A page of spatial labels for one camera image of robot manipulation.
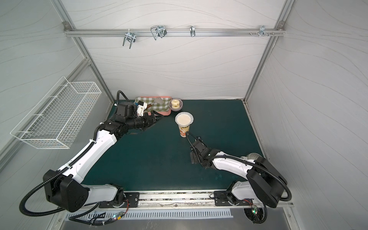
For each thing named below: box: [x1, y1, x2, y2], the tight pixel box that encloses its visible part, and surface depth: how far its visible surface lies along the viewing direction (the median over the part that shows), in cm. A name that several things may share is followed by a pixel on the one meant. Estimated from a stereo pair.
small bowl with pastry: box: [168, 98, 184, 112], surface depth 113 cm
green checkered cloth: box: [135, 96, 172, 112], surface depth 120 cm
